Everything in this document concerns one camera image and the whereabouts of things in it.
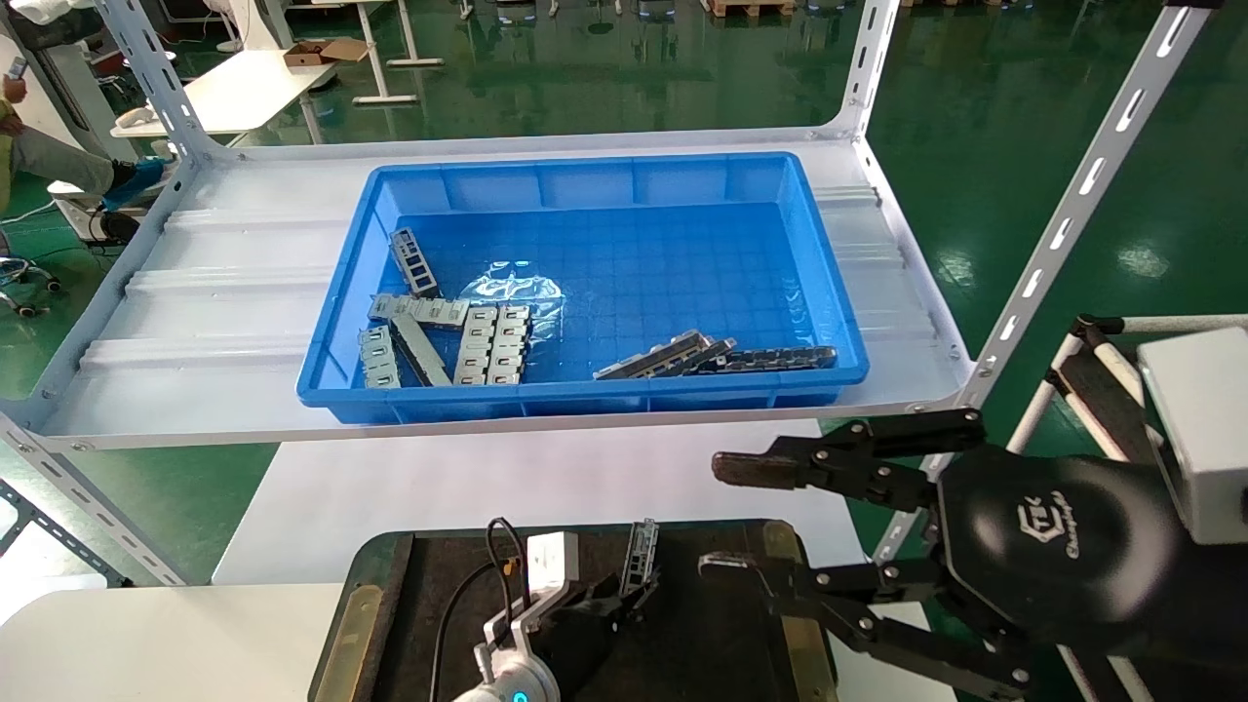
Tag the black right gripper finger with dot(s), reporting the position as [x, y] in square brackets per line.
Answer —
[848, 466]
[877, 595]

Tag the seated person grey trousers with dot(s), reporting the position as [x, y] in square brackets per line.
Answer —
[68, 161]

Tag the white background machine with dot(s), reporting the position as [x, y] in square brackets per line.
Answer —
[73, 88]

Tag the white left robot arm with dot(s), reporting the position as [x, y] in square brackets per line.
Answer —
[512, 682]

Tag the white metal shelf rack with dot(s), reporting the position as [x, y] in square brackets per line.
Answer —
[244, 292]

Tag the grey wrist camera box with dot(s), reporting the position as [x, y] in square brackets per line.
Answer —
[1199, 439]
[552, 563]

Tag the open cardboard box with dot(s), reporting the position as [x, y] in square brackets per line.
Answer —
[312, 54]

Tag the silver metal channel part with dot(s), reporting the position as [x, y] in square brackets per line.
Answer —
[642, 551]
[648, 359]

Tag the white desk leg frame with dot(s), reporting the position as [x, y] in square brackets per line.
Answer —
[372, 58]

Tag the blue shoe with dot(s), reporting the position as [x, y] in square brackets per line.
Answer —
[136, 180]

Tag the clear plastic bag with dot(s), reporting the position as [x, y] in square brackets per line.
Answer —
[512, 285]

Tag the white tube stand black pads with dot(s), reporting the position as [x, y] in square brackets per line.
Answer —
[1097, 395]

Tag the wooden pallet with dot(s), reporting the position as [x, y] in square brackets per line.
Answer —
[751, 8]

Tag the black chair base casters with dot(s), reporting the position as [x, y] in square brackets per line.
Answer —
[24, 283]

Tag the white desk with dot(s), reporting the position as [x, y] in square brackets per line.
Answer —
[244, 88]

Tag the silver slotted metal plate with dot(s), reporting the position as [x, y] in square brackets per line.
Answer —
[509, 346]
[476, 346]

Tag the white pedestal column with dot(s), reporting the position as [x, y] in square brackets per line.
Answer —
[258, 24]

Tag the smartphone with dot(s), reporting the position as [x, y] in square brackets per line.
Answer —
[19, 69]

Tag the person hand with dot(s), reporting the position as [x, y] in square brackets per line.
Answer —
[12, 102]

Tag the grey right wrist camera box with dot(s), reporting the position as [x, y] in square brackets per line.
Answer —
[1199, 439]

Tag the blue plastic bin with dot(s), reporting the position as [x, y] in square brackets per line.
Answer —
[634, 253]

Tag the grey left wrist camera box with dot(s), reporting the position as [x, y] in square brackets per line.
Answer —
[552, 563]

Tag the silver flat metal bracket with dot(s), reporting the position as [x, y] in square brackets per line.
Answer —
[378, 359]

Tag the white base platform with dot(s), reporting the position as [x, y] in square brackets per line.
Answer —
[73, 205]

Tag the dark slotted metal bracket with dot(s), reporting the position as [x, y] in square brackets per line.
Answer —
[414, 261]

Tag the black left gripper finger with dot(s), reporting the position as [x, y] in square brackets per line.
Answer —
[641, 603]
[606, 589]

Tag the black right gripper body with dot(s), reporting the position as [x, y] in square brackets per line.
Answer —
[1053, 546]

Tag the long dark metal part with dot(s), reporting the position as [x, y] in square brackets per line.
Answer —
[780, 359]

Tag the black foam-lined container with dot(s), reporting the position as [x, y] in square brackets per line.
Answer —
[702, 663]

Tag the small white device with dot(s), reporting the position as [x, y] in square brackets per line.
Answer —
[136, 116]

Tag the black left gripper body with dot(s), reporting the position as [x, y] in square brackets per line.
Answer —
[580, 629]

